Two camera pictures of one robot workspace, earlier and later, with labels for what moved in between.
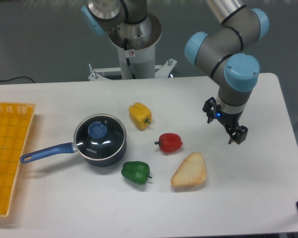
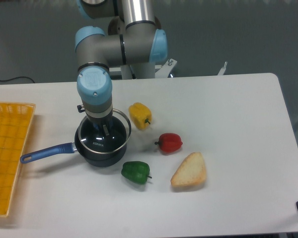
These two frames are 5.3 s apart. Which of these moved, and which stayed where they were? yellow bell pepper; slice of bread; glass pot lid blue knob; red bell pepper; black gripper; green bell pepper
Moved: black gripper; glass pot lid blue knob
Stayed: green bell pepper; yellow bell pepper; slice of bread; red bell pepper
